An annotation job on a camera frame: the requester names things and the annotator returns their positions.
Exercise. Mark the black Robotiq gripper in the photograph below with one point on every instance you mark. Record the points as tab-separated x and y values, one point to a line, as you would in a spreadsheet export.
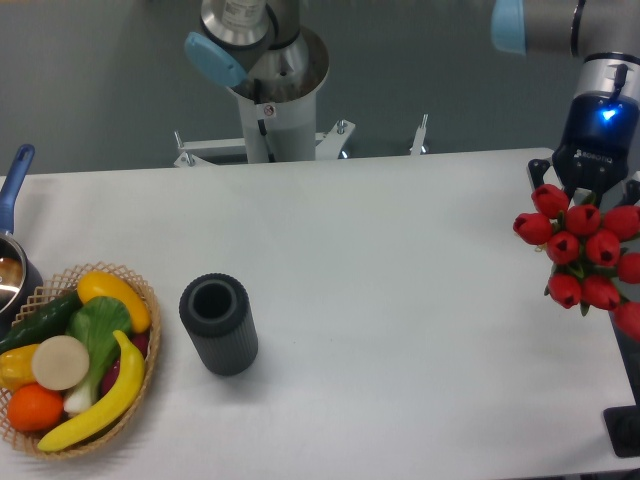
594	150

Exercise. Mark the red tulip bouquet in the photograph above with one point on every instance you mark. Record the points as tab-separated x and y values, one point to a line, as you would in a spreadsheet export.
586	247

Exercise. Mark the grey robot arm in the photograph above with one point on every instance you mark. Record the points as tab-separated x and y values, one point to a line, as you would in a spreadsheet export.
260	52

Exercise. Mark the dark grey ribbed vase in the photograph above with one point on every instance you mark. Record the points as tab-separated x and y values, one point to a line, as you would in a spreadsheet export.
216	313

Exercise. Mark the black device at table edge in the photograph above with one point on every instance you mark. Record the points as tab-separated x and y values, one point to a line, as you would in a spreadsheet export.
622	425

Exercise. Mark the purple red vegetable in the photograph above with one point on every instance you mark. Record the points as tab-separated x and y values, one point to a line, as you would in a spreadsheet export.
141	341

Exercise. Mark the yellow banana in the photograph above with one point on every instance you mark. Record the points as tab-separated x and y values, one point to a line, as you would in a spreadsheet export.
106	410

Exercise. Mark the yellow squash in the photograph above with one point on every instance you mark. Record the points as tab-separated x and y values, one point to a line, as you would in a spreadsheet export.
99	283

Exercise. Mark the green bok choy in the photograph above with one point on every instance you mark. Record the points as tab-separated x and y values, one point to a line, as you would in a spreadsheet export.
93	325

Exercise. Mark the green cucumber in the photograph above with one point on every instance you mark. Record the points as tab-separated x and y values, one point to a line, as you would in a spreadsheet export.
50	320

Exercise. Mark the beige round slice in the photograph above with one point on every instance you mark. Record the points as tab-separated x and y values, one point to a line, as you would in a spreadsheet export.
60	363

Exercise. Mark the orange fruit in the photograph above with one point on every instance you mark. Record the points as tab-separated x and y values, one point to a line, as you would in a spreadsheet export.
34	408

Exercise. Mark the yellow bell pepper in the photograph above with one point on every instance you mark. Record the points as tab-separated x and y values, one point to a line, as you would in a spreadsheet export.
16	369

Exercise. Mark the woven wicker basket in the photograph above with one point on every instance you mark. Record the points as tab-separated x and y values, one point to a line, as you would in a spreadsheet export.
57	286

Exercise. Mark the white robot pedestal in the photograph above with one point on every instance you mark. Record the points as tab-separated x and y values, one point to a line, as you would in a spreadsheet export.
277	103

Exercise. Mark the blue handled saucepan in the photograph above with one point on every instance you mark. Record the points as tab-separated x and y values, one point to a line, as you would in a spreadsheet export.
19	277

